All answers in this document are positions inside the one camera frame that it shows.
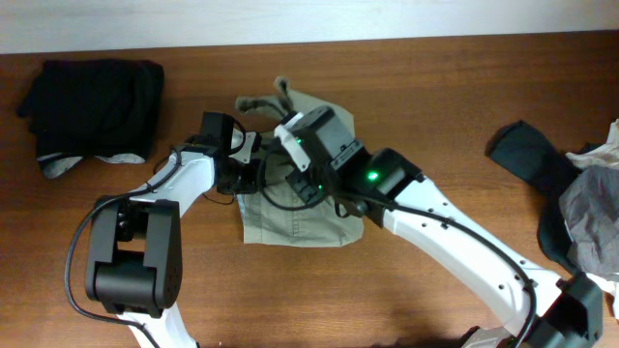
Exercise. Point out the grey brown garment pile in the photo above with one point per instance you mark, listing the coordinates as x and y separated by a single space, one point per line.
589 207

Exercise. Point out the grey cloth under black garment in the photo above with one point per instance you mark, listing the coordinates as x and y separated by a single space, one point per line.
56 164

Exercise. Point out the khaki cargo shorts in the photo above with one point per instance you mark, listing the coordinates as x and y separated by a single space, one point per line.
265 224

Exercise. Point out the folded black garment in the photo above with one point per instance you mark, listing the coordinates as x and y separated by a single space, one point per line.
104 107

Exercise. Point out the dark teal garment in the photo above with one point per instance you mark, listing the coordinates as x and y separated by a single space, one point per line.
526 153

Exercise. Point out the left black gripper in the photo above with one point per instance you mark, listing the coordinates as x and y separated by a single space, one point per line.
237 179

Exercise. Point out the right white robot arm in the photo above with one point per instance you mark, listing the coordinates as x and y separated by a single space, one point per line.
536 307

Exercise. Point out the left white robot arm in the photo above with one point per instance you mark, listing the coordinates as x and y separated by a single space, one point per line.
134 263

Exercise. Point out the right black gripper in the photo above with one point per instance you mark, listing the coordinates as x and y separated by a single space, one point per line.
304 186

